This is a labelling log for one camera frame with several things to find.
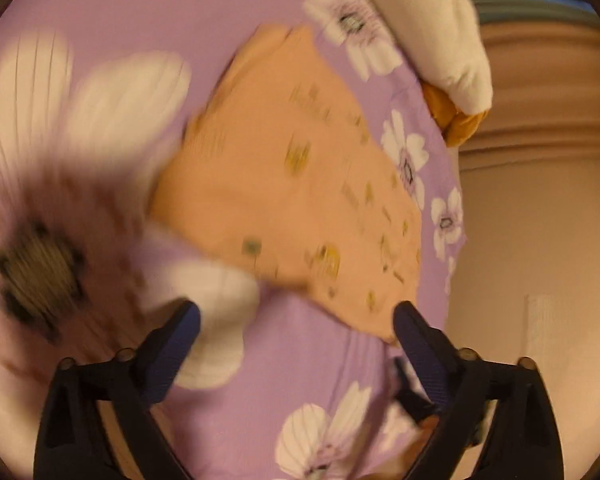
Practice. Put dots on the purple floral bedsheet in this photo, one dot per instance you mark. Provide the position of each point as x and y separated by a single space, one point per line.
300 360

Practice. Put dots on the pink curtain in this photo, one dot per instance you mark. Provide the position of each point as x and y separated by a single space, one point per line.
540 85

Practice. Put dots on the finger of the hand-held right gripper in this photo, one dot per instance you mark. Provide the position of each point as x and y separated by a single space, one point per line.
409 402

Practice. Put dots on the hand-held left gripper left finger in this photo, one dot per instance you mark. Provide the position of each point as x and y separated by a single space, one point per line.
174 355

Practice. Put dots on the white plush duck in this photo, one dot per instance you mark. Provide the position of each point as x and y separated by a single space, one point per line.
430 25

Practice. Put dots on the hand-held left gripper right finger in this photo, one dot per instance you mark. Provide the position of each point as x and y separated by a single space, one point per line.
420 355

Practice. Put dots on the orange printed shirt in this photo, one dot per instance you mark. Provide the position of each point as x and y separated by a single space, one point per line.
290 185

